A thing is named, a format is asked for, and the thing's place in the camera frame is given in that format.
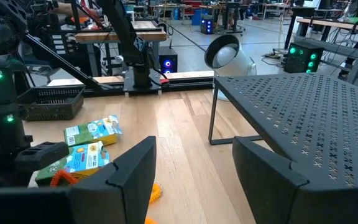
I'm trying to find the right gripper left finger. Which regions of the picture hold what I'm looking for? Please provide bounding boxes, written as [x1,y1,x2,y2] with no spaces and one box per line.
[0,136,157,224]

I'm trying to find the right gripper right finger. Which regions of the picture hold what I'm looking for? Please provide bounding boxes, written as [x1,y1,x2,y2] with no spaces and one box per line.
[232,136,358,224]

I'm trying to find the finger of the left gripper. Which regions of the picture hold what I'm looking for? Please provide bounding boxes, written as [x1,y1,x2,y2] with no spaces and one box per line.
[14,142,70,175]

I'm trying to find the blue green crayon box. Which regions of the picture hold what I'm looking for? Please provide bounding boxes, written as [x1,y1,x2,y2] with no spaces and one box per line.
[35,141,111,187]
[63,114,124,147]

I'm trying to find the black plastic basket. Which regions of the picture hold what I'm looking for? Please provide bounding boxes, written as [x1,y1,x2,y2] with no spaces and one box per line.
[16,86,86,122]

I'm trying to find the yellow-orange coil keychain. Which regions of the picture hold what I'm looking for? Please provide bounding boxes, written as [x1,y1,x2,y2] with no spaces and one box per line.
[149,182,164,205]

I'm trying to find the person's forearm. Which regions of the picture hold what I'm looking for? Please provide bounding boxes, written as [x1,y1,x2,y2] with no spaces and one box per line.
[53,0,101,18]

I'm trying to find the long wooden desk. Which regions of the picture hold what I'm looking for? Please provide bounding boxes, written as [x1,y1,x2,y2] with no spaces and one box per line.
[295,17,358,85]

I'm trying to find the black perforated metal riser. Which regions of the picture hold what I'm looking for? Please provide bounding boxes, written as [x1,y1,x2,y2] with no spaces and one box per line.
[208,72,358,191]

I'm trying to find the black box green lights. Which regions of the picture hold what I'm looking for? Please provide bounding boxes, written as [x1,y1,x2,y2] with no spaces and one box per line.
[283,41,325,75]

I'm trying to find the black computer blue light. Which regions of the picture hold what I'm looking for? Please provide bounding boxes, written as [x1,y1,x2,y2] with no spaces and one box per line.
[200,17,214,35]
[158,46,179,75]

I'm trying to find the wooden workbench black frame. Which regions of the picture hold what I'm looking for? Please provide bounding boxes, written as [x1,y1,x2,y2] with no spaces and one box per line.
[75,20,167,75]

